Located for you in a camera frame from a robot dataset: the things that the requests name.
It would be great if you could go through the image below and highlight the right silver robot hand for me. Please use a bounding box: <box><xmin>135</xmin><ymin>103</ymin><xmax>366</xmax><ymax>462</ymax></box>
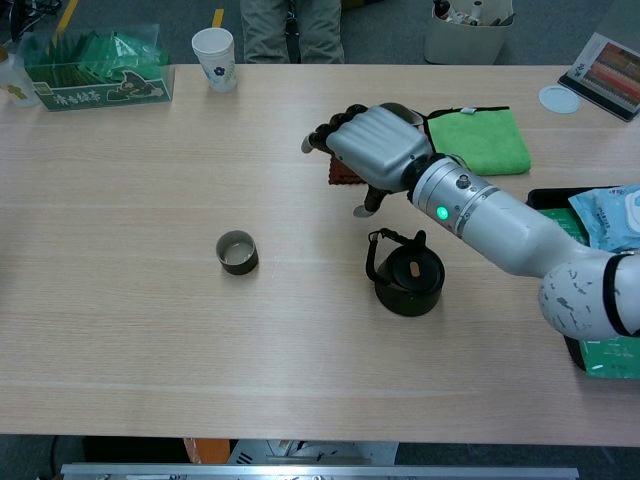
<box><xmin>299</xmin><ymin>102</ymin><xmax>434</xmax><ymax>219</ymax></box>

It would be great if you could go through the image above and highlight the black teapot with handle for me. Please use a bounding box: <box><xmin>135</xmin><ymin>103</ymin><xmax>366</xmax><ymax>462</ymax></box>
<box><xmin>365</xmin><ymin>228</ymin><xmax>447</xmax><ymax>318</ymax></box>

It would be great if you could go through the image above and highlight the small dark ceramic teacup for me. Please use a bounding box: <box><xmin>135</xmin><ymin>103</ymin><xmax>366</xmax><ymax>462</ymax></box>
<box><xmin>215</xmin><ymin>229</ymin><xmax>260</xmax><ymax>276</ymax></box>

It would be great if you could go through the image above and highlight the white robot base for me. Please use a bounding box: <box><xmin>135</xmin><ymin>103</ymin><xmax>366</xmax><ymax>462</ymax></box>
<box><xmin>227</xmin><ymin>438</ymin><xmax>400</xmax><ymax>466</ymax></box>

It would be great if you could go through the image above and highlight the brown tea cloth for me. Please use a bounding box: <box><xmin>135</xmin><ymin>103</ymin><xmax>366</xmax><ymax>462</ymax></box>
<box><xmin>327</xmin><ymin>157</ymin><xmax>369</xmax><ymax>186</ymax></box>

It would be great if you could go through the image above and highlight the dark ceramic pitcher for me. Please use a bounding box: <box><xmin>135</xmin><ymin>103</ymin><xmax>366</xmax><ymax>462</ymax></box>
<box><xmin>382</xmin><ymin>101</ymin><xmax>425</xmax><ymax>126</ymax></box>

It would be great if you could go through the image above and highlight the green microfiber cloth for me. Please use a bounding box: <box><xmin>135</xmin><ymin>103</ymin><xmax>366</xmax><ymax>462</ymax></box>
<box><xmin>422</xmin><ymin>105</ymin><xmax>532</xmax><ymax>177</ymax></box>

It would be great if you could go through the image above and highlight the beige storage bin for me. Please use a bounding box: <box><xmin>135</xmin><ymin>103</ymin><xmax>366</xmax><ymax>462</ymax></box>
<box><xmin>423</xmin><ymin>0</ymin><xmax>516</xmax><ymax>65</ymax></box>

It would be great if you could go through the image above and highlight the person in khaki trousers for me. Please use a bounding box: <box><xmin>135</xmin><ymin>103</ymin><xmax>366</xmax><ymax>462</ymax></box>
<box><xmin>238</xmin><ymin>0</ymin><xmax>346</xmax><ymax>65</ymax></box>

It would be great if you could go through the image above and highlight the white paper cup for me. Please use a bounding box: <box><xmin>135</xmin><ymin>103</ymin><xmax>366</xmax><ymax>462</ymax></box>
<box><xmin>191</xmin><ymin>27</ymin><xmax>238</xmax><ymax>94</ymax></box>

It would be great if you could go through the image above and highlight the black plastic tray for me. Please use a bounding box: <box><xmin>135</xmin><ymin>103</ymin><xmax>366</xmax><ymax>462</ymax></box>
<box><xmin>527</xmin><ymin>186</ymin><xmax>640</xmax><ymax>374</ymax></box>

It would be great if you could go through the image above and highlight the white round disc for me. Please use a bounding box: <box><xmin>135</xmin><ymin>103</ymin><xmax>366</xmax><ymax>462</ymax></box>
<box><xmin>538</xmin><ymin>84</ymin><xmax>582</xmax><ymax>116</ymax></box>

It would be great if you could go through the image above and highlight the green tea packet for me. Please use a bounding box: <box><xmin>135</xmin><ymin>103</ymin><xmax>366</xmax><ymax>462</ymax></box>
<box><xmin>542</xmin><ymin>207</ymin><xmax>592</xmax><ymax>247</ymax></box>
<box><xmin>579</xmin><ymin>335</ymin><xmax>640</xmax><ymax>380</ymax></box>

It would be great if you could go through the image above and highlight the colourful boxed book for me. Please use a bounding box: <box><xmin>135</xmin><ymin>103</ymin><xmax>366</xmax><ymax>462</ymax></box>
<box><xmin>557</xmin><ymin>32</ymin><xmax>640</xmax><ymax>123</ymax></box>

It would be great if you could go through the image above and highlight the blue wet wipes pack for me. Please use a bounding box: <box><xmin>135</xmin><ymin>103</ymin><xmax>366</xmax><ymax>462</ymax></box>
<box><xmin>568</xmin><ymin>183</ymin><xmax>640</xmax><ymax>254</ymax></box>

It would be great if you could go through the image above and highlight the clear green tea box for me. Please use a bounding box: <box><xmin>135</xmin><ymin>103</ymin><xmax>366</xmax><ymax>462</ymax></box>
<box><xmin>22</xmin><ymin>24</ymin><xmax>176</xmax><ymax>112</ymax></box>

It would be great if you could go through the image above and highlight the orange object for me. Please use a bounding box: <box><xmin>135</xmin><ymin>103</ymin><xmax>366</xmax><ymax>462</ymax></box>
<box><xmin>182</xmin><ymin>437</ymin><xmax>231</xmax><ymax>466</ymax></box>

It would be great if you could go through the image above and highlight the aluminium profile rail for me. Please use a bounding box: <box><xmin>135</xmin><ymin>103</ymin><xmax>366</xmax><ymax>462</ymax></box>
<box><xmin>59</xmin><ymin>462</ymin><xmax>580</xmax><ymax>480</ymax></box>

